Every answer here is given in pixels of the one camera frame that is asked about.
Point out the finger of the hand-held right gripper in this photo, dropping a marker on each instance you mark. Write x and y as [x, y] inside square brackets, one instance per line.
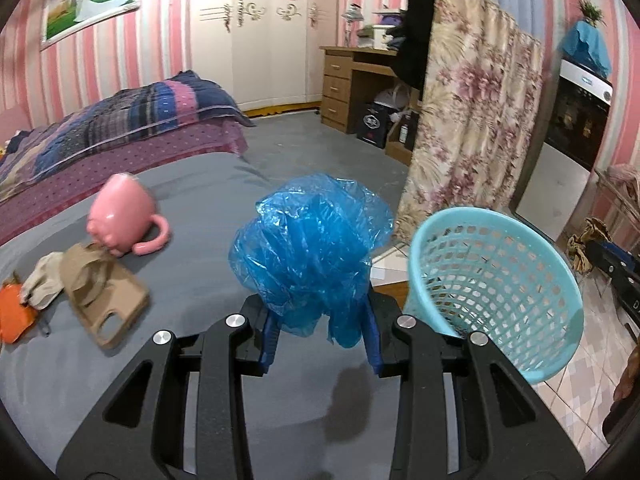
[612, 260]

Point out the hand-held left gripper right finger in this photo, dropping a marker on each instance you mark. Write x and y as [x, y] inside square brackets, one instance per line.
[374, 350]

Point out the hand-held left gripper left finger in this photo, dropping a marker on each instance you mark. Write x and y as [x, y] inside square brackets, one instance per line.
[267, 345]

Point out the light blue plastic basket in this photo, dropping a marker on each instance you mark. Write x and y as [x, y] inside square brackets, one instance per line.
[550, 355]

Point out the blue plastic bag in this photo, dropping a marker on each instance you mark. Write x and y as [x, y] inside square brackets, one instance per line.
[305, 245]

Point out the orange plastic bag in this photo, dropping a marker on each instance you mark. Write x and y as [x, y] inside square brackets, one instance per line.
[15, 315]

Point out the white oven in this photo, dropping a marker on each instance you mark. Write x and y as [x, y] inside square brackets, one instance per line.
[560, 170]

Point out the grey blue table cloth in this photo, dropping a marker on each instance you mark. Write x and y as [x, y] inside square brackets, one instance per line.
[200, 210]

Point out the tan phone case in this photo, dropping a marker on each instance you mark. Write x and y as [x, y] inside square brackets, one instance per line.
[120, 312]

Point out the pink mug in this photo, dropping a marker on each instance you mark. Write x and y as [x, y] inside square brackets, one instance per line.
[122, 210]

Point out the floral curtain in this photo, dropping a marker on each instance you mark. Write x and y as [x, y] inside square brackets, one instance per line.
[475, 110]

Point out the small bottle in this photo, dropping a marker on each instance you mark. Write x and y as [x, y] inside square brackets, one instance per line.
[406, 130]

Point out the black paper bag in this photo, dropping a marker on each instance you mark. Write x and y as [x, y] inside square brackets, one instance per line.
[374, 125]

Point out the purple bed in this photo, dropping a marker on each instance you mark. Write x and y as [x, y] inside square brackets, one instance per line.
[150, 150]

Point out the white fan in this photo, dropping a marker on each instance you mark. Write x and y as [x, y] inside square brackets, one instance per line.
[395, 100]

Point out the green potted plant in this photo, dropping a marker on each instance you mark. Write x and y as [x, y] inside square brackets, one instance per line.
[590, 10]

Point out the wooden desk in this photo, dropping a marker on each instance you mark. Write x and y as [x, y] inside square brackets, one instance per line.
[337, 85]

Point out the patchwork quilt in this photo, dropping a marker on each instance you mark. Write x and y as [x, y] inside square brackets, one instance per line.
[125, 115]

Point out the white wardrobe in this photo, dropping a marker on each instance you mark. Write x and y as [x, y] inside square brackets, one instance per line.
[260, 55]

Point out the black hanging garment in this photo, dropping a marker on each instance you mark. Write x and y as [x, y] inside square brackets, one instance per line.
[417, 30]

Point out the white box on desk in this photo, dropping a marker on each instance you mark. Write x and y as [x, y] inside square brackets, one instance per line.
[375, 37]

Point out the desk lamp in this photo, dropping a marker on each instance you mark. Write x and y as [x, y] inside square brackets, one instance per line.
[352, 15]

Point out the framed wall photo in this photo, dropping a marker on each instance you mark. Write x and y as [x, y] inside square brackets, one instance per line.
[90, 2]

